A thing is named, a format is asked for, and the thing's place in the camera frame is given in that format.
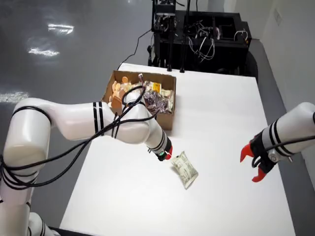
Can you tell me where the pale green printed snack packet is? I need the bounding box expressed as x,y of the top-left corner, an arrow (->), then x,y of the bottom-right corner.
171,150 -> 199,190

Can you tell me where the tall black stand pole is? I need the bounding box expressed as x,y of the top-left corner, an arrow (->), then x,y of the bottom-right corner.
179,0 -> 192,73

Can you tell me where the short black stand pole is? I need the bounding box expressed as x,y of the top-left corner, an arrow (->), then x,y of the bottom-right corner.
166,14 -> 173,72

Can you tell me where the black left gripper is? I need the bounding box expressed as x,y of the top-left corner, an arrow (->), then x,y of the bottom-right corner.
157,145 -> 174,162

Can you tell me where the white cabinet cable bundle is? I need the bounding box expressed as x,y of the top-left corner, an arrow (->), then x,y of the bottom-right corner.
189,36 -> 216,61

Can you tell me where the black electronics rack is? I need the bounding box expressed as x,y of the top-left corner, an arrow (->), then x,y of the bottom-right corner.
151,0 -> 177,32

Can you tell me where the brown cardboard box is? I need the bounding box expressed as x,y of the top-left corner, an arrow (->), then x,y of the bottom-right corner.
99,70 -> 177,131

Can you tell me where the thin black floor cable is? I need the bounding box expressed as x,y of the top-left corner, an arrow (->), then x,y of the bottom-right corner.
117,29 -> 155,71

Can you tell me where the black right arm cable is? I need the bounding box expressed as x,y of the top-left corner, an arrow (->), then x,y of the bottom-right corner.
251,112 -> 315,169

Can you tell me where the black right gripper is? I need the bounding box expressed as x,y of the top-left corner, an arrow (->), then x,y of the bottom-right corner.
240,134 -> 279,183

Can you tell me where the black left arm cable bundle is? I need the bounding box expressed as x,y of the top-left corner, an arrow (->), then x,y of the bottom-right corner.
0,73 -> 160,190

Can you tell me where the black equipment cabinet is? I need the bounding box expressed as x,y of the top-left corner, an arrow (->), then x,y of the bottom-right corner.
157,11 -> 253,74

